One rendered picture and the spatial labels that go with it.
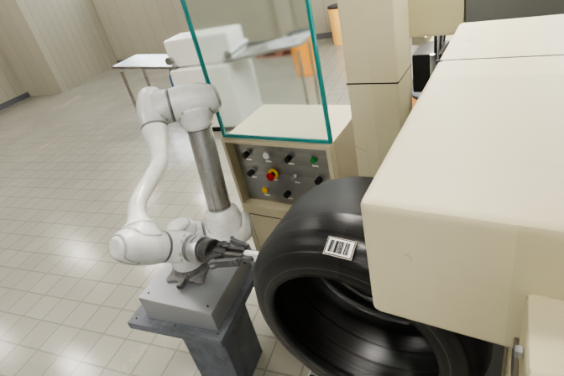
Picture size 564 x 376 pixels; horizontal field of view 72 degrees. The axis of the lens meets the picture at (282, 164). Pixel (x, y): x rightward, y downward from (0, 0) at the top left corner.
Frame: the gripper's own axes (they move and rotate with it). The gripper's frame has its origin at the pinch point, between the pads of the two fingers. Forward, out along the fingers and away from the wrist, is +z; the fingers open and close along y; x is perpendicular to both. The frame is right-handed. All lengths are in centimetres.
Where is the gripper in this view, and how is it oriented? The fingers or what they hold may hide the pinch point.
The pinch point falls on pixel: (254, 256)
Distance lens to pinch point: 115.6
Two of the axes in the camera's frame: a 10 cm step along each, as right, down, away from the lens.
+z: 8.2, -0.3, -5.7
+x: 3.2, 8.5, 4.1
